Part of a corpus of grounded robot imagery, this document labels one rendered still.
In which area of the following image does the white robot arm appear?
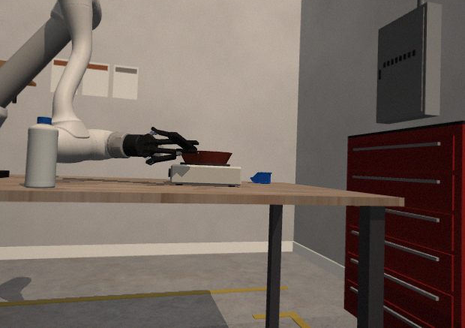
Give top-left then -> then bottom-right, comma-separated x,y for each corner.
0,0 -> 130,164

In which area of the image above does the blue plastic bin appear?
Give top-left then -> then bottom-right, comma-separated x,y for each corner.
250,172 -> 272,184

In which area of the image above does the white bottle with blue cap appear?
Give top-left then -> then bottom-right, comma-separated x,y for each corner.
25,116 -> 59,188

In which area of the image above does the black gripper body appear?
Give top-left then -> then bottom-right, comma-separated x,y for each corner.
123,134 -> 158,158

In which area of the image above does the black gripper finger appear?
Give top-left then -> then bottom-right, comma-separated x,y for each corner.
144,146 -> 198,165
145,127 -> 199,145

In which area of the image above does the red frying pan with black handle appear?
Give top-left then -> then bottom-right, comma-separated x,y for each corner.
167,132 -> 232,164

